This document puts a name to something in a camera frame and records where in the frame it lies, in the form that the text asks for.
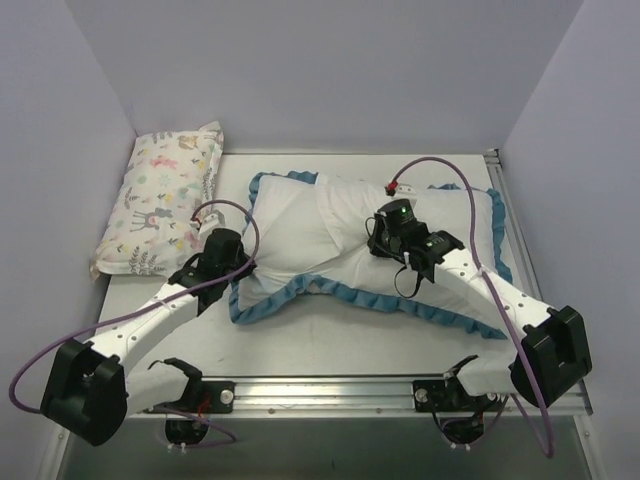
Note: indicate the aluminium right side rail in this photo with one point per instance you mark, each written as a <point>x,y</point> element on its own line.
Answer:
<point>520,259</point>

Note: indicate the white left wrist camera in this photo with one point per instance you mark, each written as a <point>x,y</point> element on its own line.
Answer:
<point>207,224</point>

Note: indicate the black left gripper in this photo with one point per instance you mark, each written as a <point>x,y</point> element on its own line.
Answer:
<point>232,257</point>

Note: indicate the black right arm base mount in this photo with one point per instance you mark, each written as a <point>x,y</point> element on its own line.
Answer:
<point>461,419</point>

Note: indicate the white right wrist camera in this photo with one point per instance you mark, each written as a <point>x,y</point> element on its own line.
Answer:
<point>400,190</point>

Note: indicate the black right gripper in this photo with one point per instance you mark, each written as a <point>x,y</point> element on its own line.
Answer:
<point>378,240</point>

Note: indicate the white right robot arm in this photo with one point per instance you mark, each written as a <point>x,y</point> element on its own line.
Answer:
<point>552,351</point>

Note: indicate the floral animal print pillow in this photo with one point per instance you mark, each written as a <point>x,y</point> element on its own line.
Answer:
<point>152,230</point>

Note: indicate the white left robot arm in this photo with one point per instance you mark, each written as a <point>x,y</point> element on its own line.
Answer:
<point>120,348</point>

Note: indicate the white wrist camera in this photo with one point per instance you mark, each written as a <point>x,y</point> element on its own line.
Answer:
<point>400,190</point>
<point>207,224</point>

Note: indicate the blue white houndstooth pillowcase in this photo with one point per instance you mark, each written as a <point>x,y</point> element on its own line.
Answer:
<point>294,251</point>

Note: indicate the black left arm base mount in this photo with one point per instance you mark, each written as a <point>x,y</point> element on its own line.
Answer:
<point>182,394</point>

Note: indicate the aluminium rail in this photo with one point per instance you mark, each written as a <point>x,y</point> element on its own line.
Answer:
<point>320,392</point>
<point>520,259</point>

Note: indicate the aluminium front rail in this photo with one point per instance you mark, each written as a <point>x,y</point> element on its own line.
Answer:
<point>320,392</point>

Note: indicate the white pillow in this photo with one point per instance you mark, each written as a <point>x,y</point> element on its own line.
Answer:
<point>345,205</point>

